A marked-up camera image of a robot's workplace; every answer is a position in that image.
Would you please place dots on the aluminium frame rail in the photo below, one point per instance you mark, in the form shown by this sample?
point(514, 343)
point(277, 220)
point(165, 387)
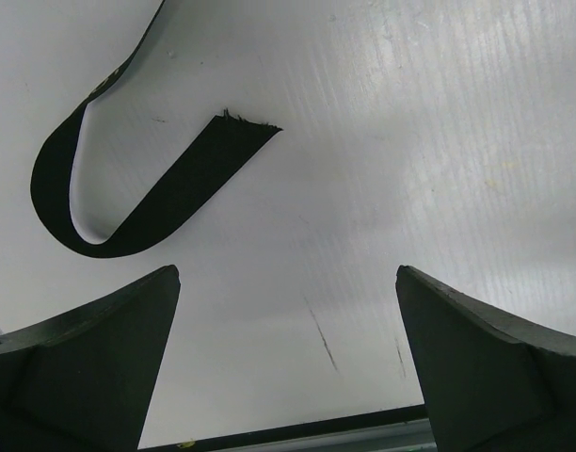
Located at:
point(409, 436)

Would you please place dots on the black ribbon with gold lettering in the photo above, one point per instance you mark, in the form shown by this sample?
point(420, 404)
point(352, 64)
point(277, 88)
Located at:
point(222, 148)

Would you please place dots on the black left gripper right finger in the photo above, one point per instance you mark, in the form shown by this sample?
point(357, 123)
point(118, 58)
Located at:
point(491, 381)

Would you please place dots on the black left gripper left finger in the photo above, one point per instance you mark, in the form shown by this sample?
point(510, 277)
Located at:
point(83, 380)

